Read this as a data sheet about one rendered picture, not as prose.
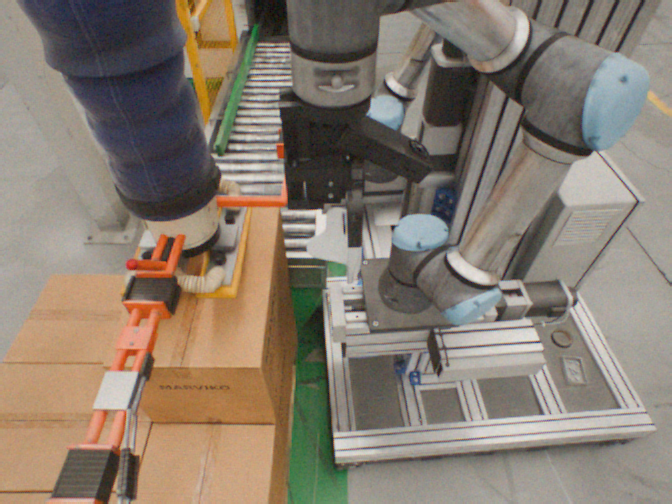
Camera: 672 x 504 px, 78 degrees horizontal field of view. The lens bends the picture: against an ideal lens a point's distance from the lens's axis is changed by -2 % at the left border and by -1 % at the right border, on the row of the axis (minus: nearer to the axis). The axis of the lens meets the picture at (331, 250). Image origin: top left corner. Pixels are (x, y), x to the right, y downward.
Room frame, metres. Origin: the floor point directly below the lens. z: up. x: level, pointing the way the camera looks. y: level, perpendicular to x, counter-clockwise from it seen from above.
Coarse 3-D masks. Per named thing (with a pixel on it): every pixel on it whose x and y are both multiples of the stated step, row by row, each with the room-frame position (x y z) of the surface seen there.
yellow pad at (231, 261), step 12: (228, 216) 0.83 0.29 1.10; (240, 216) 0.86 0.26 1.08; (240, 228) 0.81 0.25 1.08; (240, 240) 0.77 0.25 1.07; (216, 252) 0.72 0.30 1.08; (228, 252) 0.72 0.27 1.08; (240, 252) 0.73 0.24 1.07; (204, 264) 0.69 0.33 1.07; (216, 264) 0.68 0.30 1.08; (228, 264) 0.68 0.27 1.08; (240, 264) 0.69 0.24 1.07; (204, 276) 0.65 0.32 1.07; (228, 276) 0.64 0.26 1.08; (228, 288) 0.61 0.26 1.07
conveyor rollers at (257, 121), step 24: (264, 48) 3.22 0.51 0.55; (288, 48) 3.22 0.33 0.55; (264, 72) 2.85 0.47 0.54; (288, 72) 2.85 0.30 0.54; (264, 96) 2.50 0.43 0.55; (240, 120) 2.23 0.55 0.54; (264, 120) 2.23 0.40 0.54; (240, 144) 1.98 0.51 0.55; (264, 144) 1.98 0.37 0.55; (240, 168) 1.77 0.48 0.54; (264, 168) 1.77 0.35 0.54; (216, 192) 1.59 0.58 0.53; (264, 192) 1.59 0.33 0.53; (288, 216) 1.41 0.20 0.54; (312, 216) 1.41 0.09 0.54; (288, 240) 1.25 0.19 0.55
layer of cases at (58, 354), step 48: (48, 288) 0.99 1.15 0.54; (96, 288) 0.99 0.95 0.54; (288, 288) 1.00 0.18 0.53; (48, 336) 0.77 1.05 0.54; (96, 336) 0.77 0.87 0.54; (288, 336) 0.86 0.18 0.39; (0, 384) 0.59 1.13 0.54; (48, 384) 0.59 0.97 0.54; (96, 384) 0.59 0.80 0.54; (288, 384) 0.72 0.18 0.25; (0, 432) 0.43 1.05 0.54; (48, 432) 0.43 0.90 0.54; (144, 432) 0.43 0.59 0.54; (192, 432) 0.43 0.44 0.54; (240, 432) 0.43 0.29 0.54; (0, 480) 0.30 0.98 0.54; (48, 480) 0.30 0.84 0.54; (144, 480) 0.30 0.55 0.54; (192, 480) 0.30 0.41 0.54; (240, 480) 0.30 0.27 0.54
